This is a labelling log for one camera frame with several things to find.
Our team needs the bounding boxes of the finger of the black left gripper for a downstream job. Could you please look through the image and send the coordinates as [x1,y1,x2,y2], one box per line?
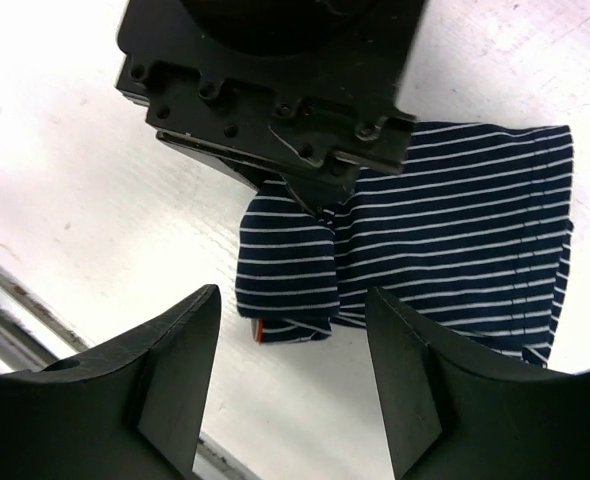
[216,157,358,215]

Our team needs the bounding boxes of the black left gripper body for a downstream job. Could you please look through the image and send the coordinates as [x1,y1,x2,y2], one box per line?
[117,1,425,175]

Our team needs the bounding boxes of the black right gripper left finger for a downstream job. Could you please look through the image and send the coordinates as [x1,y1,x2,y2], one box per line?
[0,285,221,479]

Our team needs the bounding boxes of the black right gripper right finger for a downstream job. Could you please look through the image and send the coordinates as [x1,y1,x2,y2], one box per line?
[366,288,590,479]

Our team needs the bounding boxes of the navy white striped underwear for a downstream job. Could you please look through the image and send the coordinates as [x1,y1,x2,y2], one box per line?
[235,122,574,366]

